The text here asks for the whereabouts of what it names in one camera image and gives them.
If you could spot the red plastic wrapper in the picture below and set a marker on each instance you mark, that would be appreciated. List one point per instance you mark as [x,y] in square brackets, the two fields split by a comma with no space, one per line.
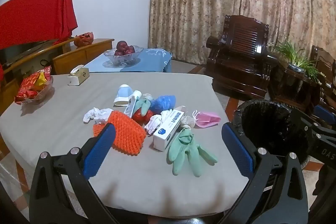
[139,116]

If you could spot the blue and white bottle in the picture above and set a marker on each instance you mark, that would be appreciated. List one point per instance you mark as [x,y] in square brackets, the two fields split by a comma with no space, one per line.
[123,94]

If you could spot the tissue box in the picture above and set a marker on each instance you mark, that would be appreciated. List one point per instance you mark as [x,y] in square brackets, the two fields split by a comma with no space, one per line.
[80,75]

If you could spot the orange foam fruit net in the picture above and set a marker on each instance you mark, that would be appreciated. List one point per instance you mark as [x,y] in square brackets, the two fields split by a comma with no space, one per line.
[126,132]

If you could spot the potted green plant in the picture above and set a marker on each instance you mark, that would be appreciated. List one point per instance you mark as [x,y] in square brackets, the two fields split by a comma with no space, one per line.
[291,53]

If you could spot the white printed tube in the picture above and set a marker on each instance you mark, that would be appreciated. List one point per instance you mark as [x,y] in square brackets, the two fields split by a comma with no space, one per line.
[130,107]

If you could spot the basket of red snack packets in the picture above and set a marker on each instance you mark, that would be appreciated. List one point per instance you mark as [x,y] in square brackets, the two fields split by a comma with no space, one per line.
[31,87]

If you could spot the patterned beige curtain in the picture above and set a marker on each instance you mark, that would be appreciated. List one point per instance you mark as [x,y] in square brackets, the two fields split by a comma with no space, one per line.
[197,3]

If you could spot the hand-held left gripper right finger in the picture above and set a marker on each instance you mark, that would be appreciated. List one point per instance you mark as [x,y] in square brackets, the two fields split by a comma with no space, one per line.
[237,150]

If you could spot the red apple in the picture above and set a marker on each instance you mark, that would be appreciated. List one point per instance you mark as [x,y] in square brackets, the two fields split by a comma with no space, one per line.
[129,50]
[118,52]
[121,45]

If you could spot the wooden cabinet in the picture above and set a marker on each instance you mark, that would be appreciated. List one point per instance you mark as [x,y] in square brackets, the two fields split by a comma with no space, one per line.
[71,56]

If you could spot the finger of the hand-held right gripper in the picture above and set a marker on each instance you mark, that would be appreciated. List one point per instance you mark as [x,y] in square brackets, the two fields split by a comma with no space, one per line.
[324,112]
[302,120]

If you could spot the dark wooden armchair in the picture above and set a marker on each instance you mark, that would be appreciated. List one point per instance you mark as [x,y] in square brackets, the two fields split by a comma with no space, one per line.
[325,64]
[244,37]

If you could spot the white cardboard box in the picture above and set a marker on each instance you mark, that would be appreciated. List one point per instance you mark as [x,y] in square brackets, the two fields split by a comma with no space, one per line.
[168,129]

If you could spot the blue plastic bag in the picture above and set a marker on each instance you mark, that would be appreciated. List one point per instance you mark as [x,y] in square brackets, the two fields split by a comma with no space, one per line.
[162,102]

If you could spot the black bag-lined trash bin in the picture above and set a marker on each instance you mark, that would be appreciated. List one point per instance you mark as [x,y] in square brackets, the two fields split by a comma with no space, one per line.
[275,129]

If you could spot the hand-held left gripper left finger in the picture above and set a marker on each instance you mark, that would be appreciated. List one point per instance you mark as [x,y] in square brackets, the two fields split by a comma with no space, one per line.
[101,150]

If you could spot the dark wooden side table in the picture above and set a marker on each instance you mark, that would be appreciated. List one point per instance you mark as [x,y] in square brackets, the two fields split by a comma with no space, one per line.
[286,82]

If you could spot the white tissue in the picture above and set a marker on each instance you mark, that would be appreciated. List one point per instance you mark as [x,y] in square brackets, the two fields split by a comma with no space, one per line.
[153,124]

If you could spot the white cloth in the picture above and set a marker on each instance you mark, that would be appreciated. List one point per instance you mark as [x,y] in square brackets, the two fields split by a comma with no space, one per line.
[101,113]

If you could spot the glass fruit bowl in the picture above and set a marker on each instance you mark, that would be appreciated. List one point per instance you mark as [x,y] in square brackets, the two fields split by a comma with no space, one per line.
[123,58]

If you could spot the blue tablecloth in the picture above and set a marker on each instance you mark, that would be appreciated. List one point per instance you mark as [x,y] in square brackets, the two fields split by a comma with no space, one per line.
[149,61]

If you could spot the red cloth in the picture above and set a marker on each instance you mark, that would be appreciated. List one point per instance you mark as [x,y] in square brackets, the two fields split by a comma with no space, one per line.
[34,16]

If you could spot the orange plastic bag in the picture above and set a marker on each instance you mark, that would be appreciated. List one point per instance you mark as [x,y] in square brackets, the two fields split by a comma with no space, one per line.
[84,39]

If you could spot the pink face mask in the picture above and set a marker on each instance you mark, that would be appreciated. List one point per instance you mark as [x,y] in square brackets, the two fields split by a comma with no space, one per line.
[207,120]

